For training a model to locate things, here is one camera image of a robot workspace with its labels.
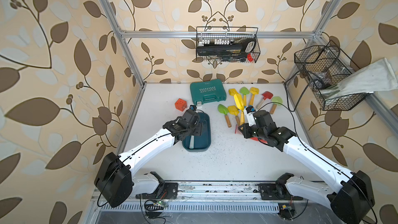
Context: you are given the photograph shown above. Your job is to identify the green trowel wooden handle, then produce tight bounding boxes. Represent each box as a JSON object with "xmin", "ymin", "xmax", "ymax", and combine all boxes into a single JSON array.
[{"xmin": 269, "ymin": 96, "xmax": 283, "ymax": 115}]

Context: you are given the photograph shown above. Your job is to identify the teal storage box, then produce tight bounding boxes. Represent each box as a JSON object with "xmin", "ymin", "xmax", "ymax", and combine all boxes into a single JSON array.
[{"xmin": 181, "ymin": 112, "xmax": 212, "ymax": 152}]

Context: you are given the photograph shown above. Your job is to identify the red shovel wooden handle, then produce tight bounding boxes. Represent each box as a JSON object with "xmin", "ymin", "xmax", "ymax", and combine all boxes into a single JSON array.
[{"xmin": 256, "ymin": 91, "xmax": 273, "ymax": 110}]

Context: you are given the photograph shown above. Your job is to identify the yellow square shovel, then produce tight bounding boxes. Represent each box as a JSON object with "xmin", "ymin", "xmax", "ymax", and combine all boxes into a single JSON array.
[{"xmin": 228, "ymin": 105, "xmax": 240, "ymax": 126}]

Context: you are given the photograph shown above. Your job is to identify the large yellow shovel yellow handle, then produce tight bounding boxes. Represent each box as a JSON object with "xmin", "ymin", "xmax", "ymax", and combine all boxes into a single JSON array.
[{"xmin": 234, "ymin": 93, "xmax": 245, "ymax": 126}]

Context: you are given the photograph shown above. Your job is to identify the yellow shovel wooden handle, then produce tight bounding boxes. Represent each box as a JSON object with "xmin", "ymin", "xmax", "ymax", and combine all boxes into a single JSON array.
[{"xmin": 249, "ymin": 87, "xmax": 259, "ymax": 106}]

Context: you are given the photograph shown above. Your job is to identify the green shovel orange handle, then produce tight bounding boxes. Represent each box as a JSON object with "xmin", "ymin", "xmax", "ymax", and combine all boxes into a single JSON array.
[{"xmin": 239, "ymin": 87, "xmax": 250, "ymax": 106}]

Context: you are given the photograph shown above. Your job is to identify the green round shovel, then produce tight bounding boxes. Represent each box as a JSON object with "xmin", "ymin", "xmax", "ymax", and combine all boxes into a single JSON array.
[{"xmin": 218, "ymin": 104, "xmax": 232, "ymax": 128}]

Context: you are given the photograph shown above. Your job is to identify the yellow shovel blue handle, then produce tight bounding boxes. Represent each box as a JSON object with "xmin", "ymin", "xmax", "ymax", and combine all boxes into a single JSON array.
[{"xmin": 228, "ymin": 89, "xmax": 239, "ymax": 96}]

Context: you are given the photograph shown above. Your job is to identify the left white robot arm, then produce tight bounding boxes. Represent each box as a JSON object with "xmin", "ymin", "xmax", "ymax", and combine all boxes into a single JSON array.
[{"xmin": 94, "ymin": 109, "xmax": 202, "ymax": 208}]

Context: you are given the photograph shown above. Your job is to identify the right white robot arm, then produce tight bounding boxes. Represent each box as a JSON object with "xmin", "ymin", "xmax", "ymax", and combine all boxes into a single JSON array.
[{"xmin": 238, "ymin": 106, "xmax": 375, "ymax": 224}]

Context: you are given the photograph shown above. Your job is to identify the light blue shovel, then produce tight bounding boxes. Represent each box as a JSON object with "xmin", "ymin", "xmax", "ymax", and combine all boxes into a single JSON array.
[{"xmin": 189, "ymin": 136, "xmax": 195, "ymax": 149}]

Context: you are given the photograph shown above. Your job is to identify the red cube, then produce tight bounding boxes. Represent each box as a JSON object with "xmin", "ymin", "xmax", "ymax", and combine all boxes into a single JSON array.
[{"xmin": 175, "ymin": 99, "xmax": 187, "ymax": 112}]

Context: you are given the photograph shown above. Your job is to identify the red work glove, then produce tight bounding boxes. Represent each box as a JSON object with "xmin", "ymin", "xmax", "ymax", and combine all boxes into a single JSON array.
[{"xmin": 235, "ymin": 125, "xmax": 268, "ymax": 145}]

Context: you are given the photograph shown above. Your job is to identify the green tool case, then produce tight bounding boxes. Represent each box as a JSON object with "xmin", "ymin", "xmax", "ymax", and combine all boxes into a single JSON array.
[{"xmin": 190, "ymin": 79, "xmax": 227, "ymax": 106}]

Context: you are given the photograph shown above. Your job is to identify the black handheld tool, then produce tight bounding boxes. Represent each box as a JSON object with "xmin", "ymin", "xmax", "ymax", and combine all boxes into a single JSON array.
[{"xmin": 197, "ymin": 38, "xmax": 257, "ymax": 57}]

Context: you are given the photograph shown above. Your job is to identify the white cloth bag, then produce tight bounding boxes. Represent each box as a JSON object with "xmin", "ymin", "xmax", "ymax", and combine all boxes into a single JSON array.
[{"xmin": 320, "ymin": 58, "xmax": 398, "ymax": 100}]

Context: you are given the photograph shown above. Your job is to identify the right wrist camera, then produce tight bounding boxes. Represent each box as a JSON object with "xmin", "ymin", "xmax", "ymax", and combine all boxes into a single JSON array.
[{"xmin": 244, "ymin": 105, "xmax": 256, "ymax": 127}]

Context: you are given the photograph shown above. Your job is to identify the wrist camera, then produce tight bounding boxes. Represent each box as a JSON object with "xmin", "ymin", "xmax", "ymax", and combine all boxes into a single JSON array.
[
  {"xmin": 189, "ymin": 105, "xmax": 197, "ymax": 112},
  {"xmin": 244, "ymin": 105, "xmax": 256, "ymax": 127}
]

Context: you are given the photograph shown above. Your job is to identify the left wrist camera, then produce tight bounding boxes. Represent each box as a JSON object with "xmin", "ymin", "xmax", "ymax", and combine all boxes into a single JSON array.
[{"xmin": 189, "ymin": 105, "xmax": 197, "ymax": 112}]

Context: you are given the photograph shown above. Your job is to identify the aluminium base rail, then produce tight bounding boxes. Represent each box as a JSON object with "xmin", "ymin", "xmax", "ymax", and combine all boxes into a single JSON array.
[{"xmin": 92, "ymin": 180, "xmax": 332, "ymax": 215}]

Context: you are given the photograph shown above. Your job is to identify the right wire basket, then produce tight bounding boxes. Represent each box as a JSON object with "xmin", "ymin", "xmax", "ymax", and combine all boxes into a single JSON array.
[{"xmin": 294, "ymin": 41, "xmax": 370, "ymax": 111}]

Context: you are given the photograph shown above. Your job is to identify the wire basket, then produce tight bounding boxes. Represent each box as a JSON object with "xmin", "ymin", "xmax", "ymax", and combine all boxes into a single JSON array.
[
  {"xmin": 294, "ymin": 41, "xmax": 370, "ymax": 111},
  {"xmin": 193, "ymin": 26, "xmax": 261, "ymax": 64}
]

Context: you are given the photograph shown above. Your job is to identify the back wire basket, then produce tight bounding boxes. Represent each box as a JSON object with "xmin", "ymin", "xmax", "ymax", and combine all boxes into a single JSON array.
[{"xmin": 193, "ymin": 26, "xmax": 261, "ymax": 64}]

